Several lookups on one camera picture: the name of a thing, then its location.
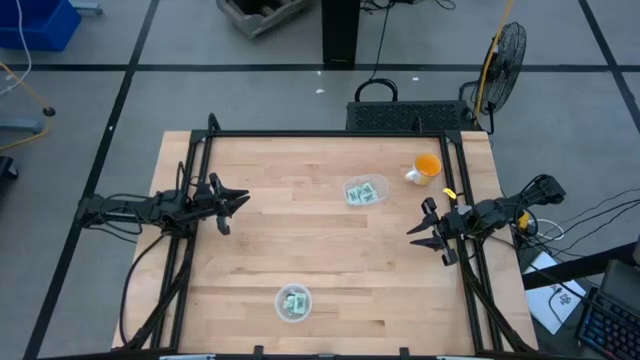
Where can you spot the black tall tower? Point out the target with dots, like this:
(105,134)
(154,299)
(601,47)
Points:
(340,30)

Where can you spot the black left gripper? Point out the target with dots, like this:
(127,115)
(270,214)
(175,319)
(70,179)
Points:
(210,202)

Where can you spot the round clear plastic container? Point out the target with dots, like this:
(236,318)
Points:
(280,312)

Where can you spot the silver metal bracket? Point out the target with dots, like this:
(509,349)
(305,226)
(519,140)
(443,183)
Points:
(457,357)
(187,357)

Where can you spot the black round floor disc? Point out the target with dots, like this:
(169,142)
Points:
(48,111)

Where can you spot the rectangular clear plastic container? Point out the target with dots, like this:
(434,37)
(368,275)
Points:
(382,182)

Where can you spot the black mesh basket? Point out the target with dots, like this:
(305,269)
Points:
(400,116)

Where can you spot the grey metal bar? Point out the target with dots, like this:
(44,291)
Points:
(17,125)

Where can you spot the black metal beam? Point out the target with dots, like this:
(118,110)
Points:
(575,267)

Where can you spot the black backlit keyboard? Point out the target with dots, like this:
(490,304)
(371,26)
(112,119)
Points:
(610,330)

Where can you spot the white printed paper sheet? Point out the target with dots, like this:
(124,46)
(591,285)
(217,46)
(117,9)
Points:
(545,295)

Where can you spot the black floor fan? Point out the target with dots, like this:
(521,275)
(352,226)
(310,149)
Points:
(507,60)

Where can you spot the grey wooden pallet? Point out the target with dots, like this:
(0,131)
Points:
(255,22)

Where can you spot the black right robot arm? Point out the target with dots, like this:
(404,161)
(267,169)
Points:
(500,212)

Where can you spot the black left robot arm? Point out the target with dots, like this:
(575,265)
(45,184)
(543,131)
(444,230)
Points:
(130,210)

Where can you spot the black aluminium table frame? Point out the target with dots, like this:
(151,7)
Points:
(325,134)

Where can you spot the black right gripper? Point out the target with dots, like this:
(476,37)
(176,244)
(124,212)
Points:
(452,225)

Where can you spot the yellow white ceramic mug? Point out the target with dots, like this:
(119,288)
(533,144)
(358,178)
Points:
(428,164)

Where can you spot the black floor object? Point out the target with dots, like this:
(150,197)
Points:
(6,169)

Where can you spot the blue plastic bin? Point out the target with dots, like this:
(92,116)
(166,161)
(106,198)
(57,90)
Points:
(35,25)

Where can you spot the grey caster base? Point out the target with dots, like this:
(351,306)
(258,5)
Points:
(87,7)

